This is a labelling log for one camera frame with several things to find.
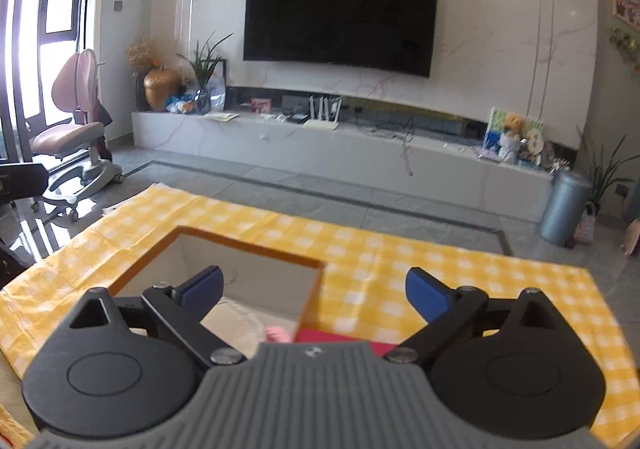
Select yellow checked tablecloth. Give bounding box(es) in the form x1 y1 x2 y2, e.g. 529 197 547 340
0 183 627 448

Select blue toy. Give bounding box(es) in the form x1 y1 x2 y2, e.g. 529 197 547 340
165 91 197 115

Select glass balcony door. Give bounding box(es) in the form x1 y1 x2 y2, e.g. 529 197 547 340
0 0 109 166

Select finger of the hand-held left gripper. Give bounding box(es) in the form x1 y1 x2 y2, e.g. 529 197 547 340
0 237 27 283

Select gold vase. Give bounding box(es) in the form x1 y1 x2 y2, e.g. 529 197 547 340
143 68 181 112

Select framed wall picture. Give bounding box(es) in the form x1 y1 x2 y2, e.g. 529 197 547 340
611 0 640 30

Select grey trash bin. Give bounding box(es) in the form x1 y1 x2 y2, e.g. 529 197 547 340
538 168 594 246

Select dried flowers in dark vase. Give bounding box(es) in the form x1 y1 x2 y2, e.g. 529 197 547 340
125 39 162 111

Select hanging ivy plant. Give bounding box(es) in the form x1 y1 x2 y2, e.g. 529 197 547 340
607 26 640 80

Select cream knitted item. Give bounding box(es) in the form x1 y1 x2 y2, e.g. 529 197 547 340
202 301 274 360

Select pink desk chair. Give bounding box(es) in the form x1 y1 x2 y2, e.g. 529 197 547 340
31 49 125 222

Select black wall television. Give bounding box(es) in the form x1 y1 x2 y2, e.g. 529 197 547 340
243 0 441 79

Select potted green plant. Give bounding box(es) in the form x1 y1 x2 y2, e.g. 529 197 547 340
575 126 639 218

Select white marble television cabinet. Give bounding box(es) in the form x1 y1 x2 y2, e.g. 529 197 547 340
131 106 557 225

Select red book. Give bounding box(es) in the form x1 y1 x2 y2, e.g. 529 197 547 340
295 327 402 360

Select pink soft item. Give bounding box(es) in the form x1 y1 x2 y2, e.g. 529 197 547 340
264 325 294 345

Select pink striped bag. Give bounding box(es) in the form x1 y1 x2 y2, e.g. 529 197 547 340
574 201 600 245

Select green plant in glass vase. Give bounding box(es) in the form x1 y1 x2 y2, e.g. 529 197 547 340
177 31 235 115

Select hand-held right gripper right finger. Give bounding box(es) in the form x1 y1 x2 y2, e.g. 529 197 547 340
385 267 566 367

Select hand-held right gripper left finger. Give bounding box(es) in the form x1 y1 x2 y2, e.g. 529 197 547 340
61 265 248 369

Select black framed picture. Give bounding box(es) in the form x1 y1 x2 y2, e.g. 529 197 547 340
210 59 229 110

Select cardboard box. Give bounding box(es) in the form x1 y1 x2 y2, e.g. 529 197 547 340
107 225 326 356

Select white router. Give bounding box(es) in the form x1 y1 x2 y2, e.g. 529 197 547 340
302 96 344 131

